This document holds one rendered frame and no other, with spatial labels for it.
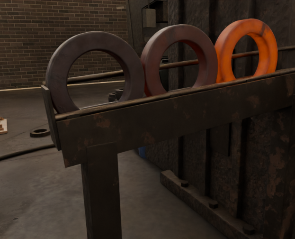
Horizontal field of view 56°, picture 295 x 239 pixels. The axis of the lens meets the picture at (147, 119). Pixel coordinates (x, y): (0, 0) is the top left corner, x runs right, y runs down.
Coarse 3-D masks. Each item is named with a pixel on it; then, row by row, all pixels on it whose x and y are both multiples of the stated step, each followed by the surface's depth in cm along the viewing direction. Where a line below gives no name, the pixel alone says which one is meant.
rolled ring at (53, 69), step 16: (96, 32) 50; (64, 48) 48; (80, 48) 49; (96, 48) 50; (112, 48) 51; (128, 48) 53; (48, 64) 49; (64, 64) 48; (128, 64) 53; (48, 80) 48; (64, 80) 49; (128, 80) 55; (144, 80) 56; (64, 96) 49; (128, 96) 55; (64, 112) 50
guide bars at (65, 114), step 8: (280, 72) 70; (288, 72) 71; (232, 80) 64; (240, 80) 64; (248, 80) 65; (256, 80) 67; (192, 88) 59; (200, 88) 60; (208, 88) 61; (216, 88) 62; (152, 96) 55; (160, 96) 56; (168, 96) 56; (176, 96) 57; (112, 104) 52; (120, 104) 52; (128, 104) 53; (136, 104) 54; (72, 112) 49; (80, 112) 49; (88, 112) 50; (96, 112) 50; (56, 120) 48
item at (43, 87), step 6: (42, 90) 51; (48, 90) 46; (48, 96) 46; (48, 102) 46; (48, 108) 48; (48, 114) 50; (48, 120) 53; (54, 120) 47; (54, 126) 48; (54, 132) 48; (54, 138) 49; (54, 144) 51
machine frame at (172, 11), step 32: (192, 0) 121; (224, 0) 104; (256, 0) 91; (288, 0) 81; (288, 32) 82; (256, 64) 94; (288, 64) 85; (224, 128) 111; (256, 128) 98; (192, 160) 137; (224, 160) 115; (256, 160) 100; (192, 192) 133; (224, 192) 118; (256, 192) 102; (224, 224) 111; (256, 224) 104
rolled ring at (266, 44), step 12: (240, 24) 63; (252, 24) 64; (264, 24) 66; (228, 36) 62; (240, 36) 64; (252, 36) 68; (264, 36) 67; (216, 48) 64; (228, 48) 63; (264, 48) 69; (276, 48) 69; (228, 60) 63; (264, 60) 70; (276, 60) 70; (228, 72) 64; (264, 72) 70
